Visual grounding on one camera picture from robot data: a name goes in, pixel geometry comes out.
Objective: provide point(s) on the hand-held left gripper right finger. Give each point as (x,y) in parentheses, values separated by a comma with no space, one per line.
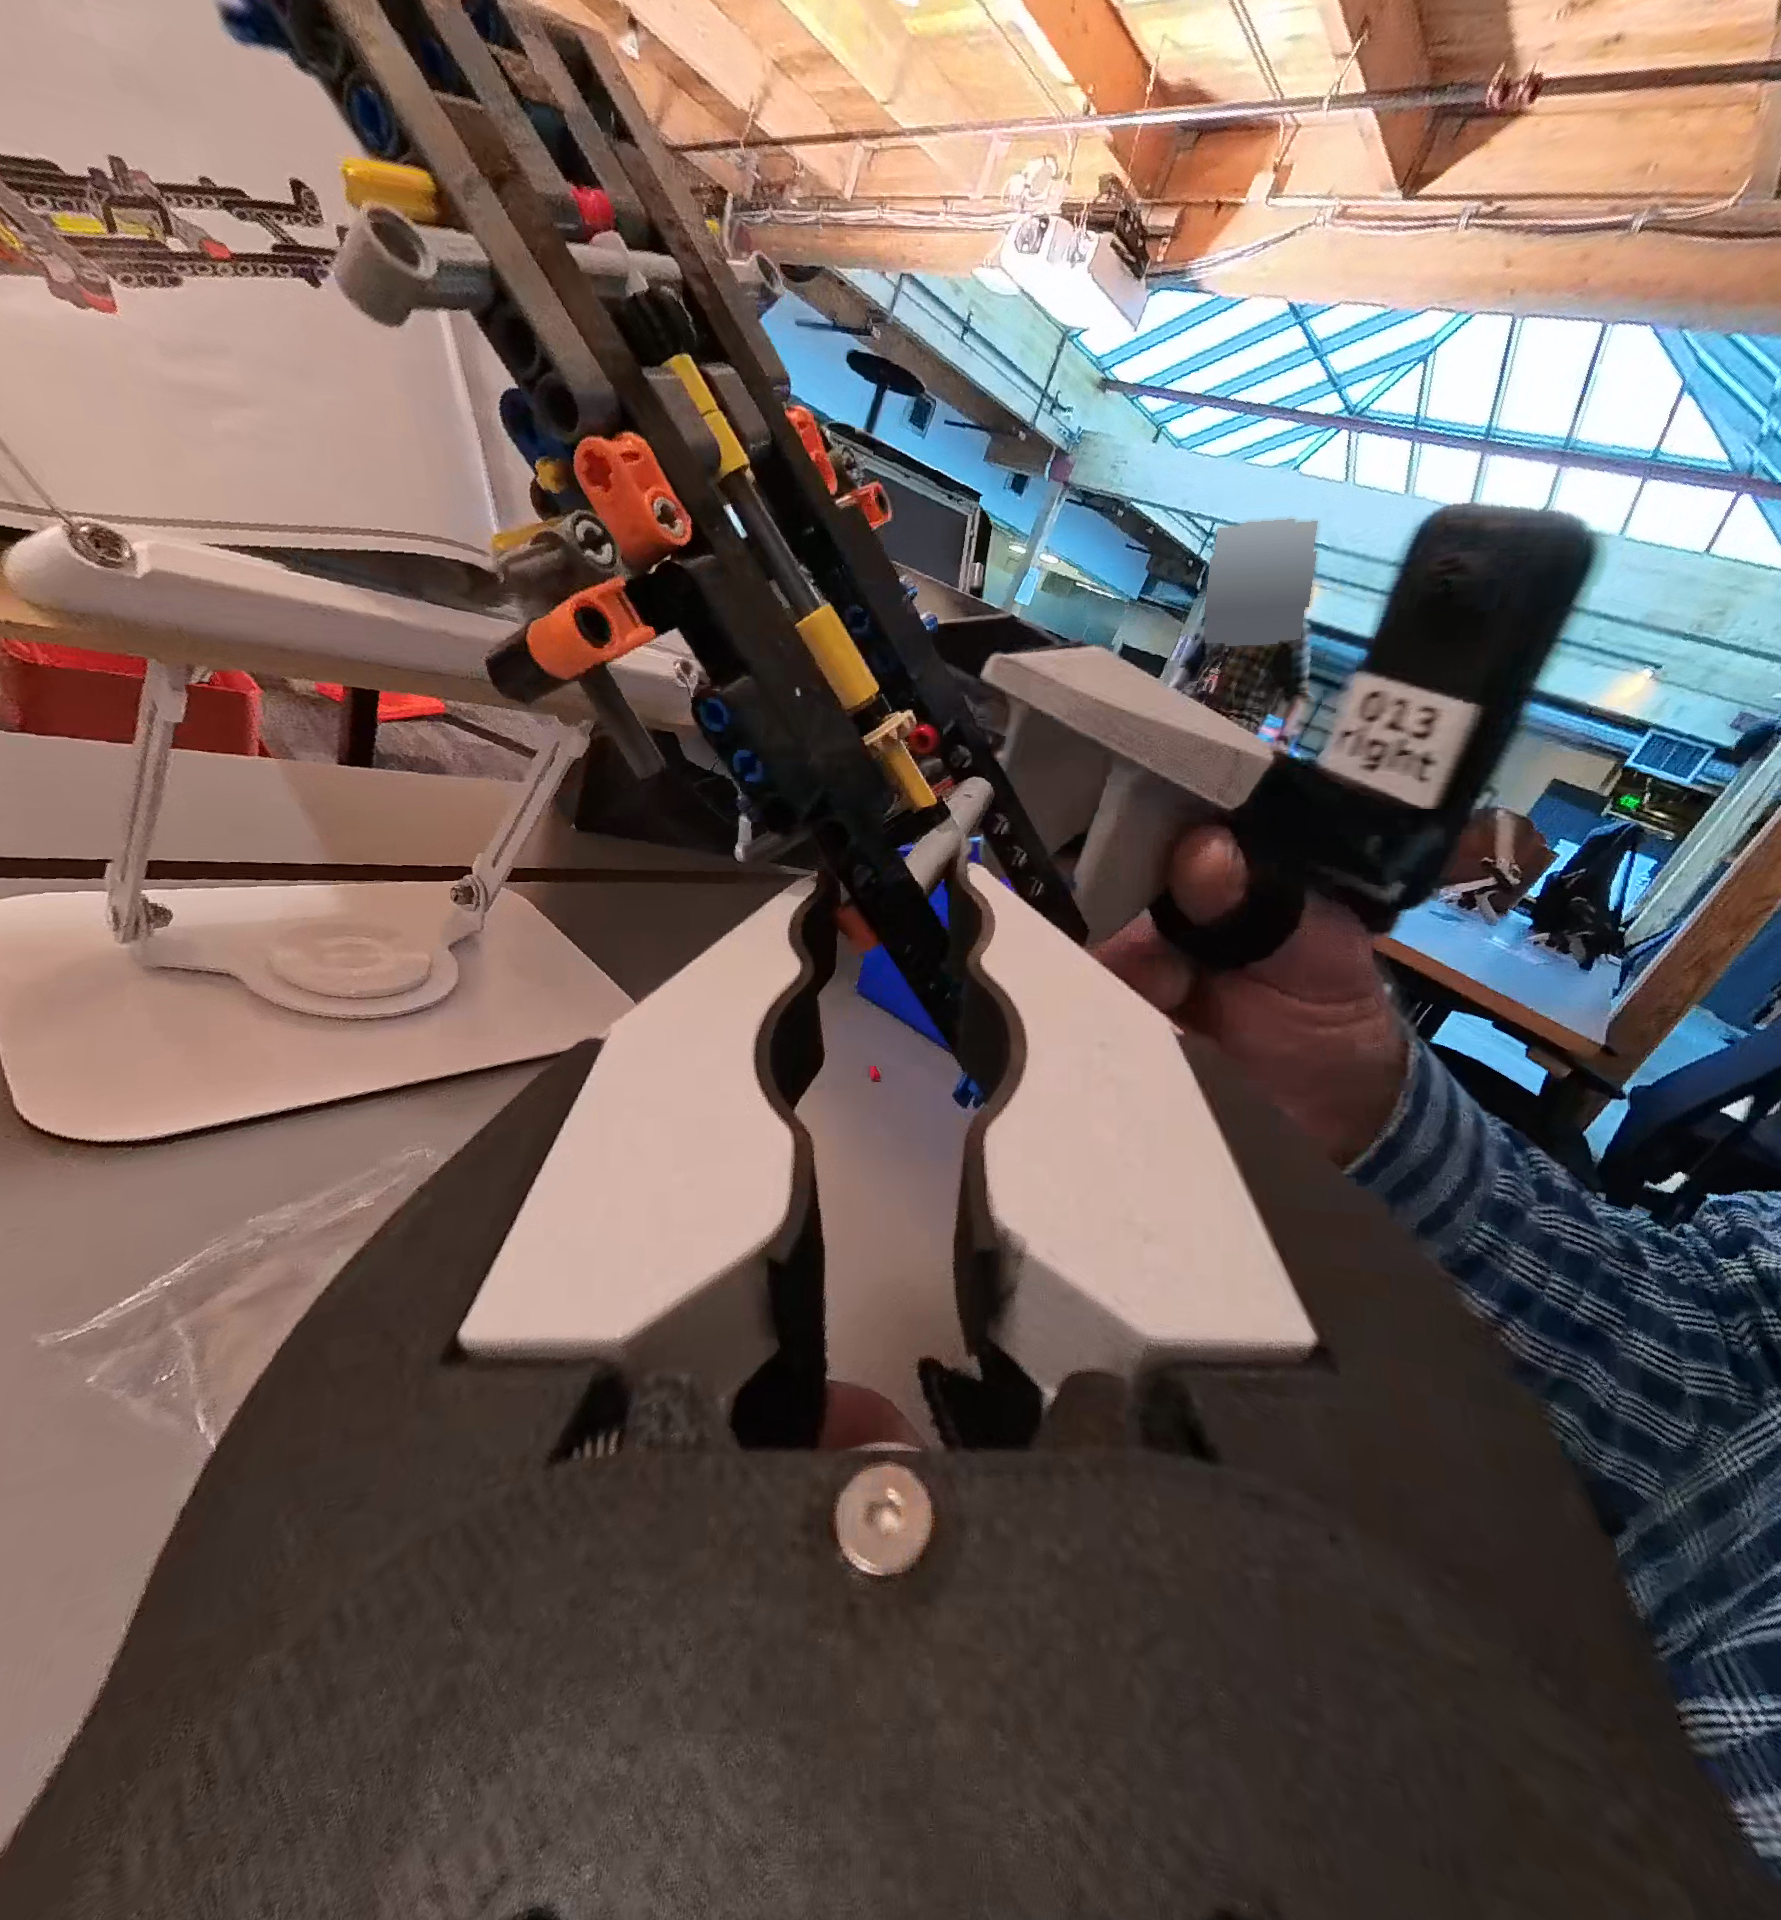
(1132,1201)

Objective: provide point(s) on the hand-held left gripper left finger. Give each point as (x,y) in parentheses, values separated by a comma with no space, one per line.
(651,1170)

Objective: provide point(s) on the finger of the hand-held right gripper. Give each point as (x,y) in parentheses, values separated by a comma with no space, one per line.
(1132,720)

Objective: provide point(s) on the black technic lego assembly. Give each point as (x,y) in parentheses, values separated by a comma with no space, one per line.
(725,586)

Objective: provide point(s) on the person's right forearm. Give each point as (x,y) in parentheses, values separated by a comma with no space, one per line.
(1654,1350)

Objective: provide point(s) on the lego instruction booklet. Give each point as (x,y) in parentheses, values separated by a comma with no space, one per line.
(231,421)

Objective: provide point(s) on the person's right hand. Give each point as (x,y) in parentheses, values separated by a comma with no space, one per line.
(1310,1020)

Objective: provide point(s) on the blue parts bin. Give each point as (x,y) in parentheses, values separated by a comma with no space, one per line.
(898,989)

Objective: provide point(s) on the wooden table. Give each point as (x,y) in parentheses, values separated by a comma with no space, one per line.
(1504,975)

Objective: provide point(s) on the clear empty plastic bag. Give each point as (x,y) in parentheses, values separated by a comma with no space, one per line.
(231,1291)

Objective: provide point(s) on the white book stand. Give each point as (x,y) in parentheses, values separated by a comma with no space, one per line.
(231,1020)

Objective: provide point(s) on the white ceiling projector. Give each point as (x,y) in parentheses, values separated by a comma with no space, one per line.
(1069,269)

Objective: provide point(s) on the red storage bin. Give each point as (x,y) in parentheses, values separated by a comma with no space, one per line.
(425,709)
(127,698)

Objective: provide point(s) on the blue office chair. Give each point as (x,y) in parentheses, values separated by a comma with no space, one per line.
(1730,1111)

